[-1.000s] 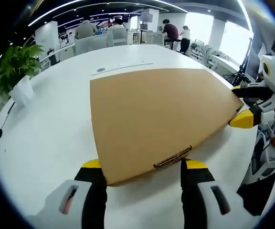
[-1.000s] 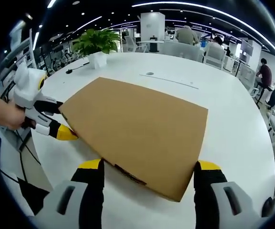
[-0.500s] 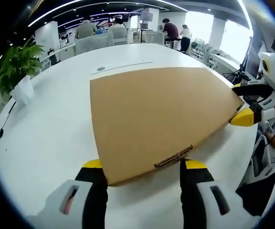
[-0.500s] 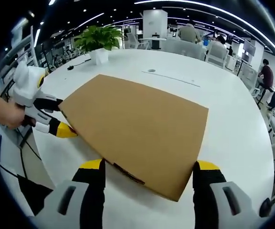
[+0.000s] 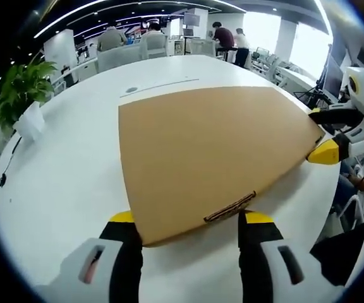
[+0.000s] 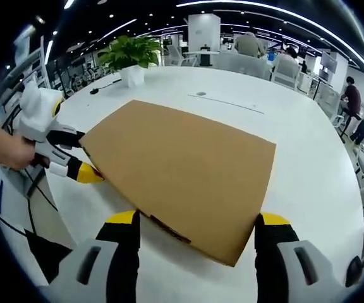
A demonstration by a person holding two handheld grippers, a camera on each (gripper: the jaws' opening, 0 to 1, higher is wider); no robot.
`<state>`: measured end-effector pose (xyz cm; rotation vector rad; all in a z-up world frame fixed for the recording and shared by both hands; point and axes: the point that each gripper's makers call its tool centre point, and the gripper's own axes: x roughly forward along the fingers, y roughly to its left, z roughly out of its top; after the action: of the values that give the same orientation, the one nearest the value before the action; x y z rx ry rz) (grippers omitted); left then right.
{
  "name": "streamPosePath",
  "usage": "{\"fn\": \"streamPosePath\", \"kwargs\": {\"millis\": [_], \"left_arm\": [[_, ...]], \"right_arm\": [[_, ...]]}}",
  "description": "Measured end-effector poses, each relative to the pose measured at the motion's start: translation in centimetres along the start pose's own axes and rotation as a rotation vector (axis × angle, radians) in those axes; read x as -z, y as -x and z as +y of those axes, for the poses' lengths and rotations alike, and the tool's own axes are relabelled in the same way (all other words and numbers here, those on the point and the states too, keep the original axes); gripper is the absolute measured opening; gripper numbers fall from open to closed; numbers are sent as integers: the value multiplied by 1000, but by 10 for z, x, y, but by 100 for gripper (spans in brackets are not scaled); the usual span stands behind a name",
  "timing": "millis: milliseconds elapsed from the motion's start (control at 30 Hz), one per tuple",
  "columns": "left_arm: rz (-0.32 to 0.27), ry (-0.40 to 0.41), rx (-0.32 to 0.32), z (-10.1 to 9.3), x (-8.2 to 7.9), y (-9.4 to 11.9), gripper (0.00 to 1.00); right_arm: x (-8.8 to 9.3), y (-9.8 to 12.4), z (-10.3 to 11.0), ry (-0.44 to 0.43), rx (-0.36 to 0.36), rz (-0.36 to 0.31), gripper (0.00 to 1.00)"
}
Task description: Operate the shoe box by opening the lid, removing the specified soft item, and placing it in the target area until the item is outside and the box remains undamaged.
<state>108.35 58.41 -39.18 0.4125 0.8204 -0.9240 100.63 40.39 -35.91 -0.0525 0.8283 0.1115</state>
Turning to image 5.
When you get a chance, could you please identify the person in white shirt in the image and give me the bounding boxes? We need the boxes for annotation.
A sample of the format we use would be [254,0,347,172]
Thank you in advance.
[343,211,364,291]

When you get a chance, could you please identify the black computer monitor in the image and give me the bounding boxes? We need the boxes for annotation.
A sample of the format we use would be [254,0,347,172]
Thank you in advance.
[322,58,343,95]

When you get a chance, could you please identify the monitor on stand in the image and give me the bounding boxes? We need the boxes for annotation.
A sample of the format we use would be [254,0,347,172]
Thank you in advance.
[183,11,201,30]

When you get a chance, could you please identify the brown cardboard shoe box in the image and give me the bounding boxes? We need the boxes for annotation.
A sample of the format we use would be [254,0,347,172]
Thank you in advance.
[118,85,327,247]

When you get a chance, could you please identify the person's black trousers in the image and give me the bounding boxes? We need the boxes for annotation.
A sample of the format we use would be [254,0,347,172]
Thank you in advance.
[309,218,364,287]

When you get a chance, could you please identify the row of white office chairs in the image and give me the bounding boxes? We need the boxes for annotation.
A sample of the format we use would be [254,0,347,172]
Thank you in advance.
[250,45,317,91]

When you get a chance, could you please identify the white swivel chair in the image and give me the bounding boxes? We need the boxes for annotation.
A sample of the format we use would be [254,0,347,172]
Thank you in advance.
[138,33,169,60]
[96,47,142,73]

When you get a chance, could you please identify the black plug cable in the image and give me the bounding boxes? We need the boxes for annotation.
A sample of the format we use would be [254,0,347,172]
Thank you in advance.
[0,134,23,187]

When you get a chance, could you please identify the green plant in white pot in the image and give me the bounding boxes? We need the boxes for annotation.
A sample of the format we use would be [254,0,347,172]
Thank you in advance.
[0,59,58,141]

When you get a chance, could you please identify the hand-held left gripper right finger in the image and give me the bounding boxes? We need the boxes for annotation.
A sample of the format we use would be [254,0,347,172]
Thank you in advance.
[237,210,346,303]

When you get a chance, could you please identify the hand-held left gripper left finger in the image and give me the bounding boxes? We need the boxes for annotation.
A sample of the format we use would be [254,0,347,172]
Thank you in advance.
[55,211,145,303]

